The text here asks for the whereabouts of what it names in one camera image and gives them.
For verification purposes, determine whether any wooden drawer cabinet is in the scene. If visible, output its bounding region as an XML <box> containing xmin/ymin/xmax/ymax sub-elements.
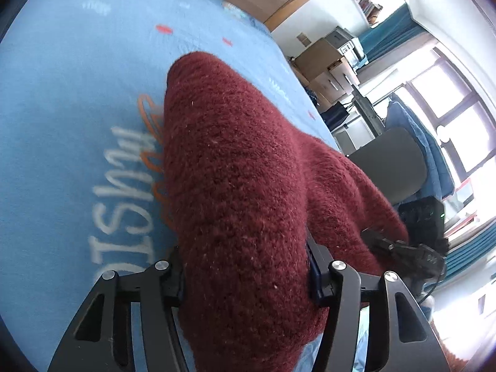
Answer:
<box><xmin>293</xmin><ymin>38</ymin><xmax>360</xmax><ymax>112</ymax></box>

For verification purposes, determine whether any teal window curtain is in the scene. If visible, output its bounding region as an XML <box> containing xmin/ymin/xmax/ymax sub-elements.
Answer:
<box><xmin>358</xmin><ymin>3</ymin><xmax>425</xmax><ymax>62</ymax></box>

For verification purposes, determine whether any dark red knitted sweater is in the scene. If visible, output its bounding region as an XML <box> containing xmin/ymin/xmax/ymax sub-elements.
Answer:
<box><xmin>163</xmin><ymin>52</ymin><xmax>408</xmax><ymax>371</ymax></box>

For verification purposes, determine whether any dark grey office chair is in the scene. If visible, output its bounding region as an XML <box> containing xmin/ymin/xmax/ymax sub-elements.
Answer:
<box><xmin>348</xmin><ymin>128</ymin><xmax>427</xmax><ymax>205</ymax></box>

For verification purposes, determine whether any blue cloth on chair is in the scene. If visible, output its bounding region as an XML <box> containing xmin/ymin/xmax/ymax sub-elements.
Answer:
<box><xmin>385</xmin><ymin>93</ymin><xmax>455</xmax><ymax>203</ymax></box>

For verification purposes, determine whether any light blue printed bed sheet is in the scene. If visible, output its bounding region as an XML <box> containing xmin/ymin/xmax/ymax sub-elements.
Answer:
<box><xmin>1</xmin><ymin>0</ymin><xmax>335</xmax><ymax>371</ymax></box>

